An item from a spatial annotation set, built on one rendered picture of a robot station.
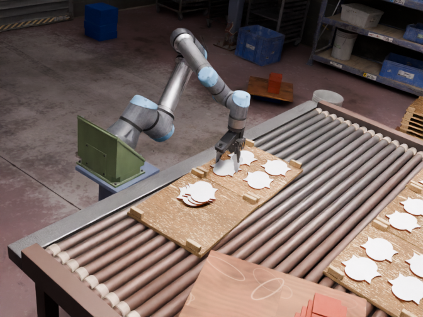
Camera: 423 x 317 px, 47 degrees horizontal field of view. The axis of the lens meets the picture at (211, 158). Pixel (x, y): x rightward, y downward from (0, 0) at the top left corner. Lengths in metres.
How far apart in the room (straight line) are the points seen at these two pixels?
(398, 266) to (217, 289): 0.76
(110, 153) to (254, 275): 0.85
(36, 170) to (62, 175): 0.20
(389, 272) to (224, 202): 0.67
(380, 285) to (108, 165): 1.17
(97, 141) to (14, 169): 1.83
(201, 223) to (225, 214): 0.12
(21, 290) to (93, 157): 1.04
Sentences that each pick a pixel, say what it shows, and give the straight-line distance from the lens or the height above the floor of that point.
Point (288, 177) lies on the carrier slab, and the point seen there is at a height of 0.94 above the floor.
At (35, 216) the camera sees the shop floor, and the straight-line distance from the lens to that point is 3.38.
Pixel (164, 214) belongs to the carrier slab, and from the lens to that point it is 1.87.
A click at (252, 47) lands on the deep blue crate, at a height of 0.19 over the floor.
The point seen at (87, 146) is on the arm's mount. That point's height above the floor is 1.00.
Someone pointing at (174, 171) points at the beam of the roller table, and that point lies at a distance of 2.17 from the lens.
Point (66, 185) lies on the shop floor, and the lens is 3.65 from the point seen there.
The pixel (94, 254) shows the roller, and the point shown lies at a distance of 1.73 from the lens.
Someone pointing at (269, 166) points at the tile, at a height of 0.94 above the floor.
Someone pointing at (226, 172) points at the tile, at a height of 0.95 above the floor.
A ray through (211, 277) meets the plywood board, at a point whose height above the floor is 1.04.
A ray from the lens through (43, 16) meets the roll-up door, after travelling 7.09.
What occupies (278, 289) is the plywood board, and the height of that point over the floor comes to 1.04.
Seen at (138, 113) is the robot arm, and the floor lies 1.14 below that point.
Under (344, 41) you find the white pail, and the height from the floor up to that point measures 0.40.
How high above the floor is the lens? 2.09
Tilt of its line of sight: 31 degrees down
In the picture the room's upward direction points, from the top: 9 degrees clockwise
